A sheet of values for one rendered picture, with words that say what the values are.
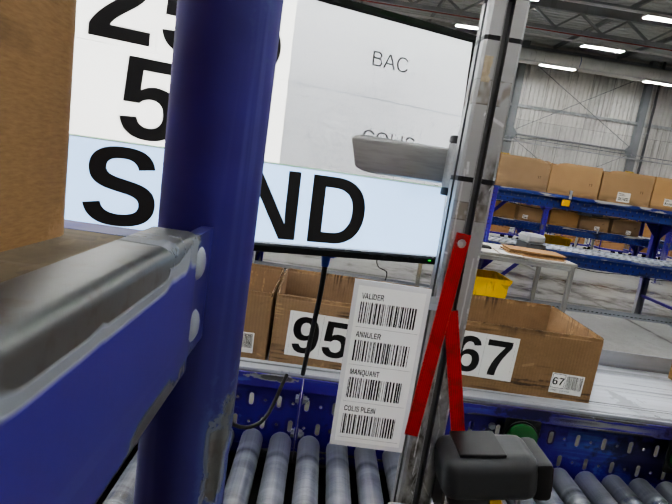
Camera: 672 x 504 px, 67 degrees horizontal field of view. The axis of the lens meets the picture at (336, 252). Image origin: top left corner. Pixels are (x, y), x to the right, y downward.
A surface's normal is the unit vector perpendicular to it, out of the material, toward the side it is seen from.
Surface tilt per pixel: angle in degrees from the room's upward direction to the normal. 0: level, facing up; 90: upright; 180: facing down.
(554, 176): 90
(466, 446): 8
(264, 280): 90
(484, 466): 57
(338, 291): 90
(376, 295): 90
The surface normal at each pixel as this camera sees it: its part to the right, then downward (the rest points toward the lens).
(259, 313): 0.02, 0.18
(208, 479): 0.71, 0.22
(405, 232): 0.36, 0.15
